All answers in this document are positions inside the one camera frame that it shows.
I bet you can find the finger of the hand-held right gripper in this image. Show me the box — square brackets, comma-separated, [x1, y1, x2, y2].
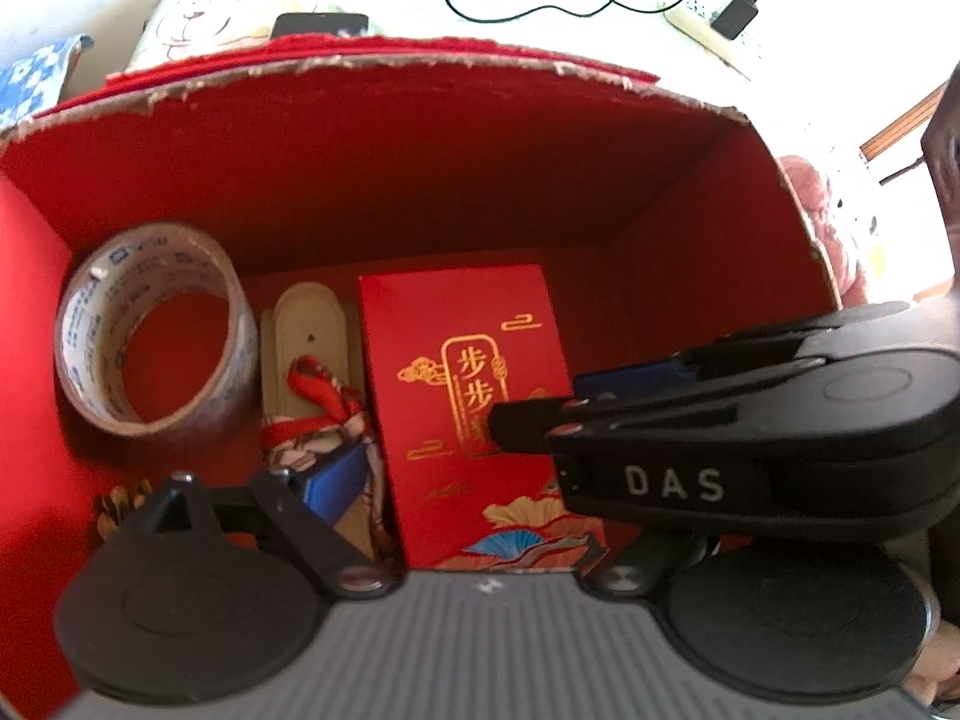
[487, 358, 827, 458]
[574, 304, 912, 400]

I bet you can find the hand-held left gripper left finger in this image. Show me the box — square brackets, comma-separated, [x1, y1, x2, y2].
[97, 442, 397, 602]

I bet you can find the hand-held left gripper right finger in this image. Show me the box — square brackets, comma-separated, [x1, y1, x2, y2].
[579, 531, 710, 602]

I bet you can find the red packet with gold print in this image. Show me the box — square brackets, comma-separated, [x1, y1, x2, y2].
[356, 264, 612, 572]

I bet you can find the wooden sandal with red strap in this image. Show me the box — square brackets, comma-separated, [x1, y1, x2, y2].
[259, 281, 391, 563]

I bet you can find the golden pine cone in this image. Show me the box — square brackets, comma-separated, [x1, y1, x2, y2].
[91, 484, 155, 541]

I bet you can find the red cardboard box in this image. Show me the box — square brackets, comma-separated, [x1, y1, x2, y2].
[0, 34, 848, 720]

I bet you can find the clear printed tape roll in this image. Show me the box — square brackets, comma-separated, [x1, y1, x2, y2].
[54, 221, 260, 437]

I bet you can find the white power strip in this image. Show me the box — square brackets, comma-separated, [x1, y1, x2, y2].
[664, 0, 762, 83]

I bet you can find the black charger plug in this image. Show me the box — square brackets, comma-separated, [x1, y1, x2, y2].
[711, 0, 762, 40]

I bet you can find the black phone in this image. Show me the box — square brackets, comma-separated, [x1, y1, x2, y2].
[271, 13, 370, 40]

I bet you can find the white bear print cushion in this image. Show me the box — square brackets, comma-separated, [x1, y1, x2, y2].
[124, 0, 391, 76]

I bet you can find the blue white checkered towel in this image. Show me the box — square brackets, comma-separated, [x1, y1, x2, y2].
[0, 34, 95, 132]

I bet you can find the wooden frame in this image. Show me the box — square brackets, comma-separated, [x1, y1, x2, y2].
[859, 82, 947, 185]

